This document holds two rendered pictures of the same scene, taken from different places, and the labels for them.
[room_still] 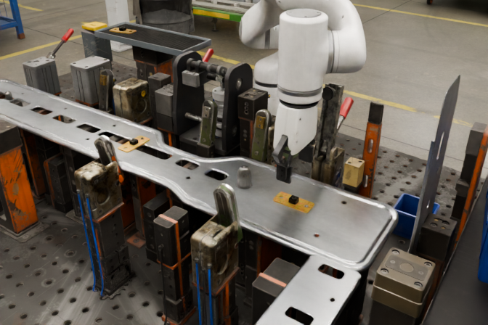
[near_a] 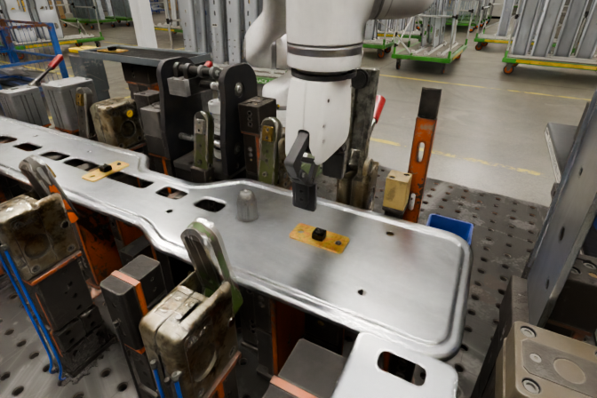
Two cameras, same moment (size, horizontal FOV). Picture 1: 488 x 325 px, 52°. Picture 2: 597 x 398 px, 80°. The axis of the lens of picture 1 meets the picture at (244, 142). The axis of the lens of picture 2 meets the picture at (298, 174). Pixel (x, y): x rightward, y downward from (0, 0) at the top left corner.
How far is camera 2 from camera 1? 0.55 m
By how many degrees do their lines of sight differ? 5
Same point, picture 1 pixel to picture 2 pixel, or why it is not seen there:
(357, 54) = not seen: outside the picture
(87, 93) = (65, 118)
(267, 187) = (280, 218)
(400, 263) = (553, 362)
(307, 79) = (340, 20)
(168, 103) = (155, 122)
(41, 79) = (20, 108)
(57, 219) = not seen: hidden behind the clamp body
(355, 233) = (420, 282)
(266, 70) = (274, 91)
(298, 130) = (326, 120)
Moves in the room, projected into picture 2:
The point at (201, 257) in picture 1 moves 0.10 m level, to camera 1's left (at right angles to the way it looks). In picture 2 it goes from (161, 359) to (51, 369)
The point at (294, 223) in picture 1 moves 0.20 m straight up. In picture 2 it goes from (323, 272) to (330, 124)
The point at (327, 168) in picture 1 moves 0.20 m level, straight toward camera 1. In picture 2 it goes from (359, 187) to (369, 269)
